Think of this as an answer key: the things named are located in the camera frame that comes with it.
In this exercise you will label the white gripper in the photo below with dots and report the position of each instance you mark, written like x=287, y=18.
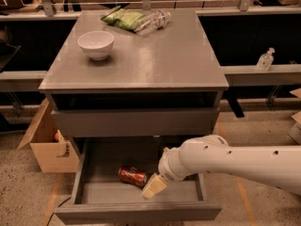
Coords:
x=166, y=169

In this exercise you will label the red coke can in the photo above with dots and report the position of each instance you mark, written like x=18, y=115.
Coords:
x=133, y=175

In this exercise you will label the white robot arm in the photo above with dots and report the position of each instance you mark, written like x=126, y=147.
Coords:
x=277, y=166

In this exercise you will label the open grey drawer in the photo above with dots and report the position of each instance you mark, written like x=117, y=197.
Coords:
x=99, y=196

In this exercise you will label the closed grey upper drawer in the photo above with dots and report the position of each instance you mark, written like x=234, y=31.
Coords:
x=136, y=122

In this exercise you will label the grey drawer cabinet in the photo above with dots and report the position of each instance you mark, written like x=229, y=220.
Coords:
x=173, y=68

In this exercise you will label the cardboard box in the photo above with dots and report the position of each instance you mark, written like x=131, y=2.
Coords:
x=52, y=151

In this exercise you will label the white bowl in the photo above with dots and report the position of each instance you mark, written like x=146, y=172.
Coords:
x=96, y=44

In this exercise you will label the clear plastic water bottle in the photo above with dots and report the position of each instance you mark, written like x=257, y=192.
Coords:
x=151, y=22

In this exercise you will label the green chip bag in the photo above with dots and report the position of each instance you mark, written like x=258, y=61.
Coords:
x=123, y=18

